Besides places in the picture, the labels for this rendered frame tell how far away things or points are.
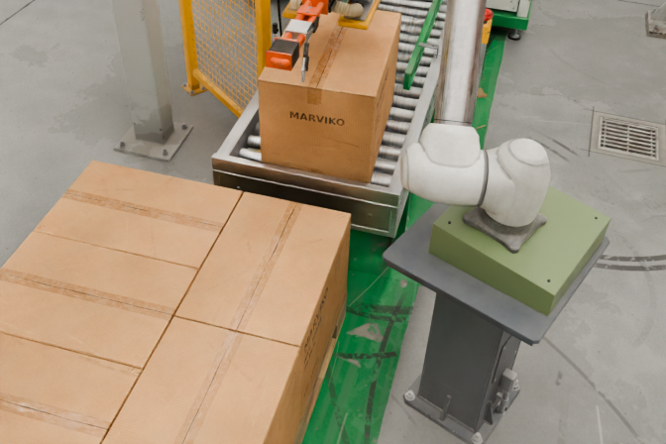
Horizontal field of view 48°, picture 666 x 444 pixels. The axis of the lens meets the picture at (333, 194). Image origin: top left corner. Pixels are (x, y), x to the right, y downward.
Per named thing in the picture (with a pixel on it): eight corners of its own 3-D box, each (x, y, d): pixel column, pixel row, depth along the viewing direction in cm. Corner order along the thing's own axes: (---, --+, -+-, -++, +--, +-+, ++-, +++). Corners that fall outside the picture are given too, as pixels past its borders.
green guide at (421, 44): (457, -54, 436) (459, -69, 430) (475, -52, 434) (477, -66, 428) (402, 89, 319) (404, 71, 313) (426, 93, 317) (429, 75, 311)
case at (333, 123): (300, 86, 319) (300, -1, 293) (392, 99, 314) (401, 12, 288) (261, 172, 275) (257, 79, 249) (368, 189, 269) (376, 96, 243)
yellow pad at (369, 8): (360, -18, 270) (361, -31, 267) (388, -14, 269) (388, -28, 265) (337, 26, 245) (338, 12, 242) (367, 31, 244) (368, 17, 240)
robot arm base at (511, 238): (554, 214, 217) (560, 201, 213) (514, 255, 204) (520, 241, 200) (501, 182, 225) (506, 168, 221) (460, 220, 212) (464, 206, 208)
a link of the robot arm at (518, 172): (541, 231, 204) (566, 171, 188) (476, 224, 203) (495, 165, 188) (533, 189, 215) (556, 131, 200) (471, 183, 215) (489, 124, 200)
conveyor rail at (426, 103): (467, -28, 444) (472, -58, 432) (476, -26, 443) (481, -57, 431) (383, 229, 275) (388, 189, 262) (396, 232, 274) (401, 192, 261)
